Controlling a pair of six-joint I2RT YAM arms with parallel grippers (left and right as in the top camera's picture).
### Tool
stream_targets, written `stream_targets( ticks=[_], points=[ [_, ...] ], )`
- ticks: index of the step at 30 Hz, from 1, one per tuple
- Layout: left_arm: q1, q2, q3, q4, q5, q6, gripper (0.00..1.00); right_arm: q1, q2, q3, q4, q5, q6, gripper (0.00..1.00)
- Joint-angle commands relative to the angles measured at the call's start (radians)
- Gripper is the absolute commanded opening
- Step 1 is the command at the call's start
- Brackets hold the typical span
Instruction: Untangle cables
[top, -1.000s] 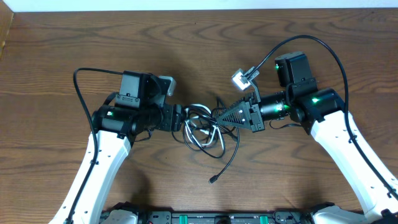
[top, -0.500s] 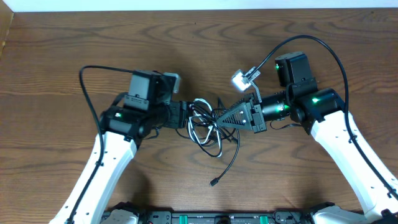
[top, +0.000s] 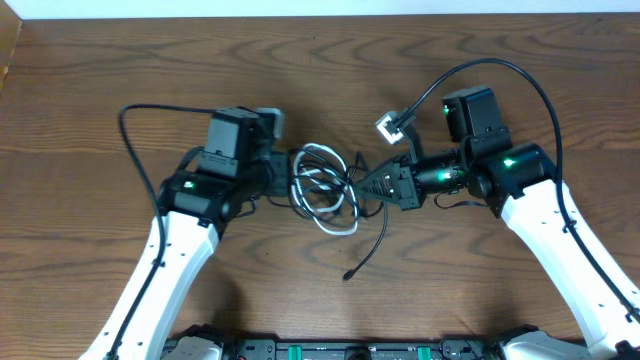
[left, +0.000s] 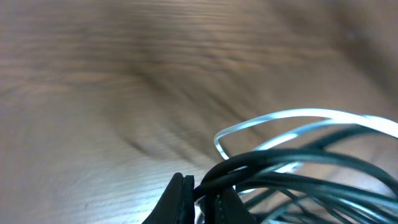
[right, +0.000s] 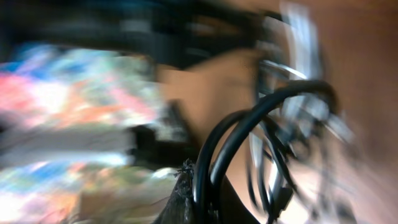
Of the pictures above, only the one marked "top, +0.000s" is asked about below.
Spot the black USB cable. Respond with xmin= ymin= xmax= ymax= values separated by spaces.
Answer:
xmin=267 ymin=147 xmax=390 ymax=282

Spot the white USB cable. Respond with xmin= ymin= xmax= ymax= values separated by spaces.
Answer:
xmin=289 ymin=143 xmax=361 ymax=237

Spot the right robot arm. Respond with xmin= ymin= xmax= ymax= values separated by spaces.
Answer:
xmin=356 ymin=86 xmax=639 ymax=359

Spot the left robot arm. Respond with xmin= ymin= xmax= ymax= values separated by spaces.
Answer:
xmin=83 ymin=107 xmax=284 ymax=359

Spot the wooden side panel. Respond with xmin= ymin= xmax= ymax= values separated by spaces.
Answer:
xmin=0 ymin=0 xmax=22 ymax=90

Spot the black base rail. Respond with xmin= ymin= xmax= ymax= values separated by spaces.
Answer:
xmin=159 ymin=324 xmax=612 ymax=360

